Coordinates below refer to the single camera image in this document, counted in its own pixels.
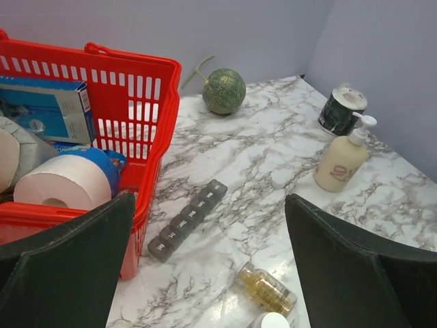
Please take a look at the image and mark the clear bottle of yellow pills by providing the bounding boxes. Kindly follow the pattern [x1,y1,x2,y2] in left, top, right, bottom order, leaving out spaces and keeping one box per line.
[235,262,297,318]

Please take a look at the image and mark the red plastic shopping basket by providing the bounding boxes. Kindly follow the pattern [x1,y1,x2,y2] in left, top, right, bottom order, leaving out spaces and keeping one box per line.
[1,32,182,280]

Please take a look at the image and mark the grey wrapped toilet roll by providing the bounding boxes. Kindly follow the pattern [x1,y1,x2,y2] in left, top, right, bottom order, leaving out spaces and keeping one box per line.
[1,116,58,191]

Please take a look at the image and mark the cream lotion pump bottle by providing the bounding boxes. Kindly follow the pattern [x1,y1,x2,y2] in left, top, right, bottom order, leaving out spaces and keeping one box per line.
[313,113,377,193]

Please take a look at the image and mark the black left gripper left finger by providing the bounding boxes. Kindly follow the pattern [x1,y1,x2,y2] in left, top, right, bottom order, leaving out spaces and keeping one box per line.
[1,192,135,327]

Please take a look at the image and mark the white toilet roll blue wrap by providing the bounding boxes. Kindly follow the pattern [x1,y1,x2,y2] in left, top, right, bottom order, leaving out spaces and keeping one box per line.
[14,146,127,210]

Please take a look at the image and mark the grey weekly pill organizer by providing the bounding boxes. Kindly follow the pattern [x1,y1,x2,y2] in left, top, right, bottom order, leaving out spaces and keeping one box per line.
[147,179,228,263]

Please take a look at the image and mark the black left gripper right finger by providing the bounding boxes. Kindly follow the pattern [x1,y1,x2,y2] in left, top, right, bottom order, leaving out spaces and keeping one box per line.
[285,194,436,327]

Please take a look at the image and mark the blue white cardboard box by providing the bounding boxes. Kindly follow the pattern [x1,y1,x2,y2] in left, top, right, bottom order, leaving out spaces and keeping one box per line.
[1,75,97,144]

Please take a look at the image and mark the green netted melon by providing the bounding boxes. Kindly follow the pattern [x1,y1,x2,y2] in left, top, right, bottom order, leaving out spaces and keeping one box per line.
[180,55,246,115]

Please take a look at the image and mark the grey bottle white cap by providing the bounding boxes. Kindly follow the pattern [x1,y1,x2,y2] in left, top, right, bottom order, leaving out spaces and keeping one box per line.
[247,312,290,328]

